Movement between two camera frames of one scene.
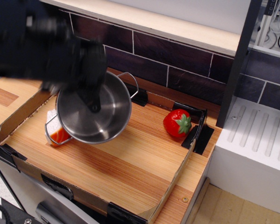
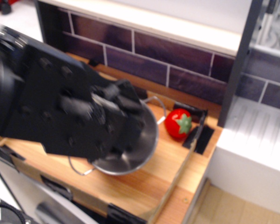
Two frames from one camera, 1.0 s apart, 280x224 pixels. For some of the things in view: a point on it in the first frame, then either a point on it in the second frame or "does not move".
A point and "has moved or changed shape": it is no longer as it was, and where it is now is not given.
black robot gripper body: x=32 y=39 → x=40 y=95
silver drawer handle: x=51 y=213 does not move
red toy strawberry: x=178 y=122 does not move
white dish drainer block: x=251 y=157 does not move
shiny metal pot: x=76 y=119 has moved or changed shape
